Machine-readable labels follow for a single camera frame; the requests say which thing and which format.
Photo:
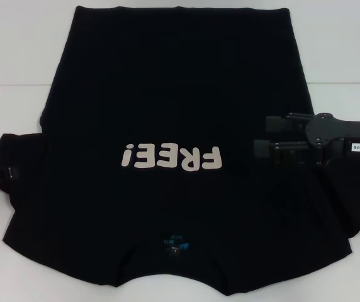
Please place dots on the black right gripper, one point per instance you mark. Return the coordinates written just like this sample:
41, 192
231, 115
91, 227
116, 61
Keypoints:
337, 135

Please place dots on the black t-shirt with FREE print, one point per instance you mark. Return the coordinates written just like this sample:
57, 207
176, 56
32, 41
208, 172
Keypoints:
180, 94

